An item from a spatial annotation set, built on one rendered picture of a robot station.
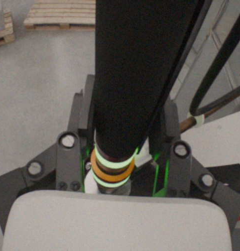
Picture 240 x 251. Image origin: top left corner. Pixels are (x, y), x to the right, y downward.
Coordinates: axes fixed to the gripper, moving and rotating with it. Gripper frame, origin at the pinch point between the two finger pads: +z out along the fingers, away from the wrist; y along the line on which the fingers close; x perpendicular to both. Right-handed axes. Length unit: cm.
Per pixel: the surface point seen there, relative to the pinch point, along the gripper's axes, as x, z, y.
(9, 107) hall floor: -163, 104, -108
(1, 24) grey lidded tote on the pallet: -138, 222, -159
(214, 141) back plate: -40, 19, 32
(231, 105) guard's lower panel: -70, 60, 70
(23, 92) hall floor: -162, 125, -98
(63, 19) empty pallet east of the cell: -147, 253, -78
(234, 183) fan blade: -21.7, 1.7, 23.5
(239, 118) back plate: -32, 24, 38
